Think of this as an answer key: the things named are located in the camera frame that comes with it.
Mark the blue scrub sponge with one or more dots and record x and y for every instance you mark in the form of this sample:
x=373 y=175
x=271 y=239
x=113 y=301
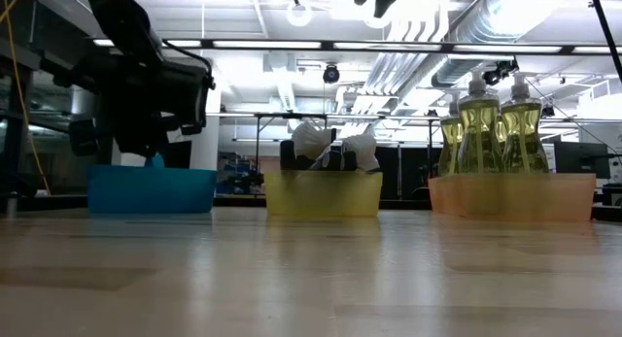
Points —
x=156 y=160

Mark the blue plastic bin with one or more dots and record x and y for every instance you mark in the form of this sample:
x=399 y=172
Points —
x=150 y=191

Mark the white pillar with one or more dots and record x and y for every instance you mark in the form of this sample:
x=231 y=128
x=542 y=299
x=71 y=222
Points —
x=209 y=143

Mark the black monitor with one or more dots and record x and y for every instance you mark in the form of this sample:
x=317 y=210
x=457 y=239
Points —
x=580 y=159
x=177 y=155

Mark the black ceiling device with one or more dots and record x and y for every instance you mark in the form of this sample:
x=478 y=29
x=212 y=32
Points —
x=500 y=71

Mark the yellow plastic bin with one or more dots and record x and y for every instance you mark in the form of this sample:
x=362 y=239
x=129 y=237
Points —
x=321 y=196

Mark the black partition panel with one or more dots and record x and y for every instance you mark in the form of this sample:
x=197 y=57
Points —
x=403 y=181

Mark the orange plastic bin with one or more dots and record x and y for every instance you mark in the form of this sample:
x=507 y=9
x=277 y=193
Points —
x=510 y=198

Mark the black upright frame post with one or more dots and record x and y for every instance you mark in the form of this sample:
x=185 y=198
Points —
x=14 y=133

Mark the black workbench frame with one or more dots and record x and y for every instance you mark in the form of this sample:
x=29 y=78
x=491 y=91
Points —
x=272 y=115

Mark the black hanging camera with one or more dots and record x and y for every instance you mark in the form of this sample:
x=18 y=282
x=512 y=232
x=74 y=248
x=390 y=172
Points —
x=331 y=74

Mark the silver ventilation duct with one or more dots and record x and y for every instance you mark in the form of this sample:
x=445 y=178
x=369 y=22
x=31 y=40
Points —
x=461 y=67

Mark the black overhead frame bar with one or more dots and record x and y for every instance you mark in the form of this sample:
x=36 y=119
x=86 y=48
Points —
x=566 y=49

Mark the black aluminium table frame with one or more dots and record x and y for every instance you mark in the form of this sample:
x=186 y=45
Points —
x=405 y=204

